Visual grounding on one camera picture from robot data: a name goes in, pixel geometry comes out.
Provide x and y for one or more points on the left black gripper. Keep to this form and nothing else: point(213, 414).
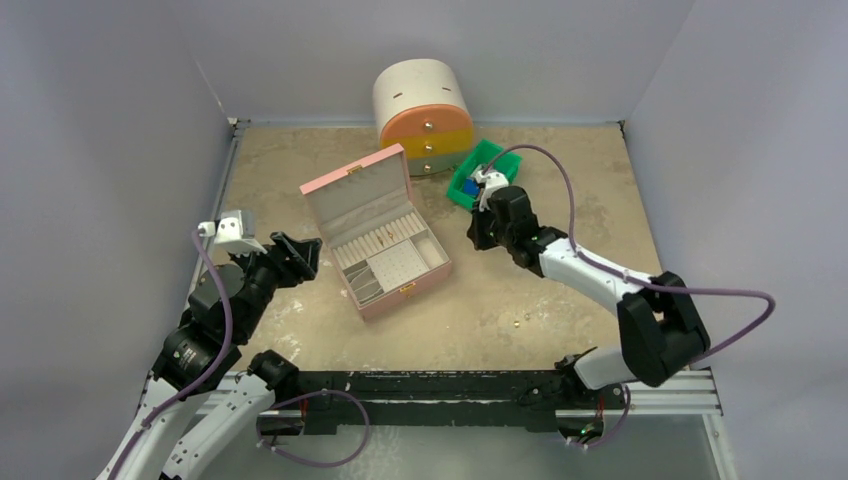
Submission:
point(298, 258)

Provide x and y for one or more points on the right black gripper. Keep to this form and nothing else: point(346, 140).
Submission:
point(490, 221)

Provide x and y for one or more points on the pink jewelry box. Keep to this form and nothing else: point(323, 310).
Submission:
point(383, 249)

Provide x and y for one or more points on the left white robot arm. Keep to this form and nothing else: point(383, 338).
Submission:
point(223, 312)

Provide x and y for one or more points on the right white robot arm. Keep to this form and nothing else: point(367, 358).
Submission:
point(660, 329)

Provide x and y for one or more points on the blue box in bin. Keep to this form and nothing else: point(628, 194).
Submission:
point(470, 187)

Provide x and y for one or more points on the cream orange drawer cabinet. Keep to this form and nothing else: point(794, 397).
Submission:
point(418, 104)

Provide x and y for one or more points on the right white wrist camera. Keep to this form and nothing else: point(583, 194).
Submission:
point(489, 182)

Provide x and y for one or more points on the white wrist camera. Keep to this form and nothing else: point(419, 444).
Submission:
point(233, 231)
point(489, 182)

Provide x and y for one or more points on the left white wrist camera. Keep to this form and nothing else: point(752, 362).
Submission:
point(233, 231)

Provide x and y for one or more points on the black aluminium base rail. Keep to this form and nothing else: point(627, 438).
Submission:
point(535, 400)

